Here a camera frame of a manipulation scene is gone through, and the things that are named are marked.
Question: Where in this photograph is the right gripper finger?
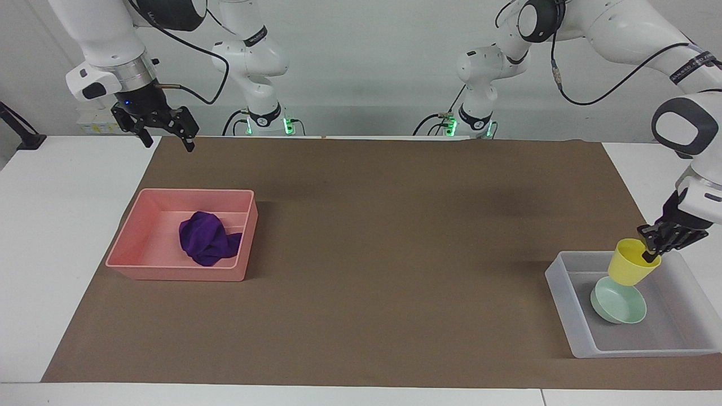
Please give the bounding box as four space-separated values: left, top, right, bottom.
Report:
152 105 200 153
111 104 155 149

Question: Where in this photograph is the pink plastic tray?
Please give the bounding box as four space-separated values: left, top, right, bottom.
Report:
105 188 259 282

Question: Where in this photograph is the purple cloth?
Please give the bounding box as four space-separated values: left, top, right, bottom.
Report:
179 211 244 267

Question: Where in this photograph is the black stand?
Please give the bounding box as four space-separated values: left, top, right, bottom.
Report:
0 101 47 151

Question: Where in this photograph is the clear plastic tray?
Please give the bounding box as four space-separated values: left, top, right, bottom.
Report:
544 249 722 359

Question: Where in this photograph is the black cable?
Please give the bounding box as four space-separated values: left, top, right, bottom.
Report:
550 23 692 107
412 83 468 136
222 109 250 136
129 0 230 105

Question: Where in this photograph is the yellow plastic cup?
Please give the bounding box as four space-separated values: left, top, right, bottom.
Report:
607 238 662 286

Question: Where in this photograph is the mint green bowl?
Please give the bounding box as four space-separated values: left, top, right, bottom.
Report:
590 276 648 325

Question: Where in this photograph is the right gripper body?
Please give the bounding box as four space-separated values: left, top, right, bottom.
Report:
115 80 171 121

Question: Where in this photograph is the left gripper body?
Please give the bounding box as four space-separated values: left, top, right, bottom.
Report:
661 191 713 232

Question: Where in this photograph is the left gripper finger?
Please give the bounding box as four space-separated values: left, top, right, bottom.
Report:
658 227 710 255
637 223 662 264

